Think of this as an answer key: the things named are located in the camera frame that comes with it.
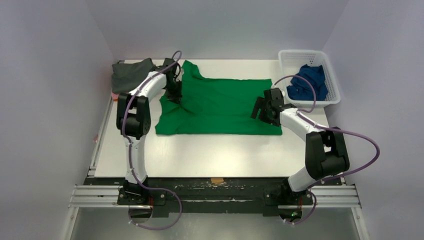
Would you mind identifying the white plastic basket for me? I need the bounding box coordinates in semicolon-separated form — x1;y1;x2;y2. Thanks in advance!
278;49;340;110

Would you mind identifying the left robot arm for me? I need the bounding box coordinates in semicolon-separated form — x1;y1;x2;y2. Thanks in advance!
112;58;182;205

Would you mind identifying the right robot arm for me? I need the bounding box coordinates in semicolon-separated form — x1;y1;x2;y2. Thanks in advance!
251;88;350;204

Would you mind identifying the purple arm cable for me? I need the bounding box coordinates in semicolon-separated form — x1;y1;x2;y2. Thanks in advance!
121;50;183;193
273;74;381;190

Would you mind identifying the pink folded t-shirt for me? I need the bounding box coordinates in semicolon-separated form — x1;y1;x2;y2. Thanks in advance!
111;93;119;101

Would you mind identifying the green t-shirt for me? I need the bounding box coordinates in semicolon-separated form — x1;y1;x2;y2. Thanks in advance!
155;60;283;136

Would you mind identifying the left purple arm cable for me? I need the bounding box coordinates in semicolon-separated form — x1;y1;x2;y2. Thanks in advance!
121;50;183;193

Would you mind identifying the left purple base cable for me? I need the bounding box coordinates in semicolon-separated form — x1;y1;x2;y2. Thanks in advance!
128;188;183;231

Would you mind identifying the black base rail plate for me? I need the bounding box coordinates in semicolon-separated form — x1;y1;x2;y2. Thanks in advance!
83;176;343;219

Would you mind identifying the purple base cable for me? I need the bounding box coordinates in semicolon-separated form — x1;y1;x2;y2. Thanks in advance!
128;188;183;231
282;193;318;226

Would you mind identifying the blue crumpled t-shirt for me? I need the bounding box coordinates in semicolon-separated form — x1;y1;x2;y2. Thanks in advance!
287;64;328;101

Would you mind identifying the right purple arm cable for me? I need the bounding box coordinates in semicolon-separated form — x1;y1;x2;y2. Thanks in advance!
273;74;381;190

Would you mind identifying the dark grey folded t-shirt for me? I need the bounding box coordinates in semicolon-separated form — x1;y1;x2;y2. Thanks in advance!
111;58;156;94

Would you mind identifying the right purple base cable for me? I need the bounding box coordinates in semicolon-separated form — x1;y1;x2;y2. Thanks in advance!
282;193;318;226

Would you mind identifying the brown tape piece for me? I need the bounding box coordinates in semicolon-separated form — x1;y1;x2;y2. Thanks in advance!
210;177;225;185

